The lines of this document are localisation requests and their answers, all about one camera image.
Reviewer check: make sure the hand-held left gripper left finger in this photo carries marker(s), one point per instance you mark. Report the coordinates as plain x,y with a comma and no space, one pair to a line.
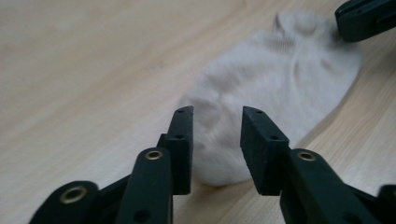
180,149

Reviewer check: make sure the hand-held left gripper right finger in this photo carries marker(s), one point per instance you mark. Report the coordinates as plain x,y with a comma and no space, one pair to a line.
261,152

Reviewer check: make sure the beige ankle sock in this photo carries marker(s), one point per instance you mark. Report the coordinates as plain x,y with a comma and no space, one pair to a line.
264,102

